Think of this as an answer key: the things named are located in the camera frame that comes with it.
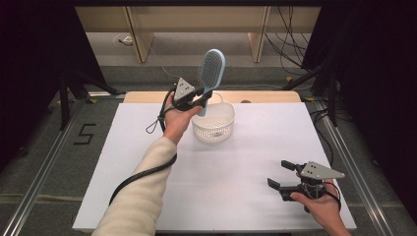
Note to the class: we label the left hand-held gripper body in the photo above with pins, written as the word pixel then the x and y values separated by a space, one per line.
pixel 183 90

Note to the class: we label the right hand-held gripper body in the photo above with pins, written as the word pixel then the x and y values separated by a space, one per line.
pixel 316 172

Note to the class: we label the light blue hairbrush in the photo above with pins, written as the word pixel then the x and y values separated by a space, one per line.
pixel 211 69

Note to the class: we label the white plastic slotted basket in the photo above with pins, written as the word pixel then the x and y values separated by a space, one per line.
pixel 214 128

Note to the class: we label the person's left hand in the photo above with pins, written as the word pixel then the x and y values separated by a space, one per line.
pixel 177 123

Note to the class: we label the person's right hand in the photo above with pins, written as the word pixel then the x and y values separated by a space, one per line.
pixel 323 206

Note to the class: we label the light wooden bench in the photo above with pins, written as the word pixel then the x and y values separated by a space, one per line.
pixel 196 18

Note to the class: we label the round floor outlet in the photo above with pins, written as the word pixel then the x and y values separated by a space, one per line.
pixel 124 40

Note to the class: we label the black tripod stand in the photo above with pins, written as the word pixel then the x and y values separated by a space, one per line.
pixel 70 88
pixel 329 85

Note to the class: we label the black curtain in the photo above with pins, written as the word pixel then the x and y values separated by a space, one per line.
pixel 32 65
pixel 377 82

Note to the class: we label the metal floor rail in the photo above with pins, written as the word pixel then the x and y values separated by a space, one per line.
pixel 39 180
pixel 357 177

